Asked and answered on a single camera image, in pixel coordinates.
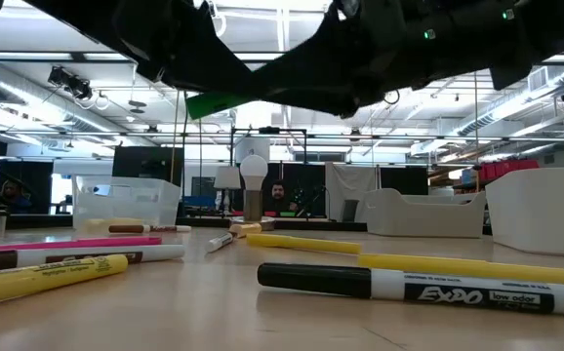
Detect pale grey storage bin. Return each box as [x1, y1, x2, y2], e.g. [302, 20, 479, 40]
[363, 188, 487, 239]

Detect black metal frame stand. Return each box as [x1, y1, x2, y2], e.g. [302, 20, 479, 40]
[229, 125, 308, 220]

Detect black overhead frame beam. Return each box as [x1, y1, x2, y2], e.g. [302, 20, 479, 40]
[0, 50, 564, 66]

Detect grey chair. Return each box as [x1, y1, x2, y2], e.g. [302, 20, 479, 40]
[341, 198, 360, 223]

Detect yellow hanging cable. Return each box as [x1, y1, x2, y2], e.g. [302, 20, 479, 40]
[169, 90, 181, 185]

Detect clear plastic bin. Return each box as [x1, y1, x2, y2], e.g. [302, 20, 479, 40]
[70, 174, 183, 231]

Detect white light bulb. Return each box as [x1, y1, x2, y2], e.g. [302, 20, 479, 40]
[239, 154, 269, 192]

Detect black partition panel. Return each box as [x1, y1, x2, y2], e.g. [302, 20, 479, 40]
[379, 166, 429, 196]

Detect red crates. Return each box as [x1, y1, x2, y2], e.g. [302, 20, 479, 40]
[476, 159, 541, 181]

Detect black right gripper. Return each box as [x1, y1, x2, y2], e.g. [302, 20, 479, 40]
[254, 0, 419, 120]

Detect green thick highlighter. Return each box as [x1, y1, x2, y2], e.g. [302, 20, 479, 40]
[185, 90, 260, 121]

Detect brown cap white marker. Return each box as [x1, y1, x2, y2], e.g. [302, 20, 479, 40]
[107, 223, 193, 234]

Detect white marker dark label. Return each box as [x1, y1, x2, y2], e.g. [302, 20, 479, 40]
[205, 231, 235, 254]

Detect person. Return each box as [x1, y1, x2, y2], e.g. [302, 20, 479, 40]
[0, 179, 33, 215]
[262, 179, 301, 216]

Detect pink slim highlighter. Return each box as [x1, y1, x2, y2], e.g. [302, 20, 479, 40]
[0, 236, 164, 254]

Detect black Expo dry-erase marker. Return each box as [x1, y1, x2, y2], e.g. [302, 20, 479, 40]
[256, 262, 564, 319]

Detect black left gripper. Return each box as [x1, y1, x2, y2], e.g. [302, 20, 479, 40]
[22, 0, 260, 95]

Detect white shade table lamp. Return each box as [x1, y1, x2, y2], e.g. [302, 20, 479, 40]
[213, 165, 242, 217]

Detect tan capped marker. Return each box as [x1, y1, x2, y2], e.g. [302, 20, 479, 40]
[228, 222, 263, 240]

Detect white cloth backdrop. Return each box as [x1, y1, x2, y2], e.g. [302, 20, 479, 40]
[324, 162, 381, 223]

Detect white storage bin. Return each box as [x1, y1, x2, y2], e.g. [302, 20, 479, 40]
[485, 166, 564, 258]

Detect black monitor screen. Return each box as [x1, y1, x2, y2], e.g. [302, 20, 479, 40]
[111, 145, 185, 186]

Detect white cable loop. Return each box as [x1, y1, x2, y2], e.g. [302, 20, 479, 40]
[209, 2, 228, 39]

